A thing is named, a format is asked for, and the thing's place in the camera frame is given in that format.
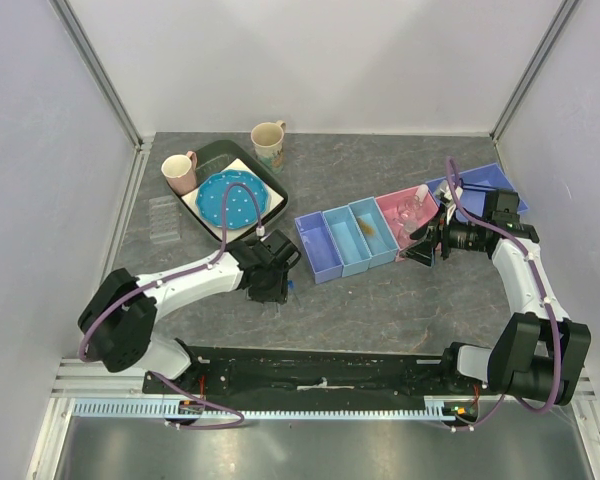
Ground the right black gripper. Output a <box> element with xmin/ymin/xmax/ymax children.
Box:
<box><xmin>399</xmin><ymin>202</ymin><xmax>486</xmax><ymax>268</ymax></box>

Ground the clear glass flask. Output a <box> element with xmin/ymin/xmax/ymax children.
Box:
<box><xmin>398</xmin><ymin>217</ymin><xmax>419</xmax><ymax>248</ymax></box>

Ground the clear test tube rack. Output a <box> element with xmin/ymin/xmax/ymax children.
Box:
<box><xmin>148</xmin><ymin>196</ymin><xmax>181</xmax><ymax>244</ymax></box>

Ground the clear flask white stopper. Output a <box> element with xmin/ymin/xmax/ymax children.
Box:
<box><xmin>414</xmin><ymin>184</ymin><xmax>429</xmax><ymax>203</ymax></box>

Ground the black wire ring stand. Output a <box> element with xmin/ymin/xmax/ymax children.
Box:
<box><xmin>449</xmin><ymin>178</ymin><xmax>496</xmax><ymax>192</ymax></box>

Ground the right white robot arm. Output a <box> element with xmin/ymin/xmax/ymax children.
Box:
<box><xmin>402</xmin><ymin>183</ymin><xmax>591</xmax><ymax>410</ymax></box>

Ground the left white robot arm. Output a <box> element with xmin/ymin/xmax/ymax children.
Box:
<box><xmin>77</xmin><ymin>230</ymin><xmax>301</xmax><ymax>393</ymax></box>

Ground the pink bin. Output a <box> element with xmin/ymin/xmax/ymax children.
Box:
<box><xmin>376</xmin><ymin>185</ymin><xmax>439</xmax><ymax>262</ymax></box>

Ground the light blue bin right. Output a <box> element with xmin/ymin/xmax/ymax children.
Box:
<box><xmin>349</xmin><ymin>197</ymin><xmax>398</xmax><ymax>268</ymax></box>

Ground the light blue bin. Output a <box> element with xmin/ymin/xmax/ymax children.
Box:
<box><xmin>349</xmin><ymin>197</ymin><xmax>398</xmax><ymax>268</ymax></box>
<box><xmin>323</xmin><ymin>206</ymin><xmax>371</xmax><ymax>277</ymax></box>

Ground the purple narrow bin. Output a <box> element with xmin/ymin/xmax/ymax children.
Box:
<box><xmin>295</xmin><ymin>211</ymin><xmax>343</xmax><ymax>284</ymax></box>

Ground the light blue bin left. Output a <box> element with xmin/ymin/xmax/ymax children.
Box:
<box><xmin>323</xmin><ymin>206</ymin><xmax>371</xmax><ymax>277</ymax></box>

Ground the blue dotted plate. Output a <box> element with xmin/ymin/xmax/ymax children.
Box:
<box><xmin>195</xmin><ymin>169</ymin><xmax>270</xmax><ymax>230</ymax></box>

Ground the purple large bin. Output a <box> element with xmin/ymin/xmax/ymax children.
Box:
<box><xmin>423</xmin><ymin>162</ymin><xmax>529</xmax><ymax>226</ymax></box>

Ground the dark green tray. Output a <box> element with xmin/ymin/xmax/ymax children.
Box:
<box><xmin>176</xmin><ymin>140</ymin><xmax>289</xmax><ymax>243</ymax></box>

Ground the pink and cream mug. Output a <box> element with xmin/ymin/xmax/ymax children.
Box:
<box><xmin>161</xmin><ymin>151</ymin><xmax>198</xmax><ymax>197</ymax></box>

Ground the beige mug with pattern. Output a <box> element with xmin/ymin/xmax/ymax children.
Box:
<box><xmin>250</xmin><ymin>120</ymin><xmax>286</xmax><ymax>173</ymax></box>

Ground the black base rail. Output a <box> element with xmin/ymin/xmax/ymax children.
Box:
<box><xmin>173</xmin><ymin>346</ymin><xmax>486</xmax><ymax>411</ymax></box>

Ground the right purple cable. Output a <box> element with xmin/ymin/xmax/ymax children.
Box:
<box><xmin>444</xmin><ymin>155</ymin><xmax>564</xmax><ymax>434</ymax></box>

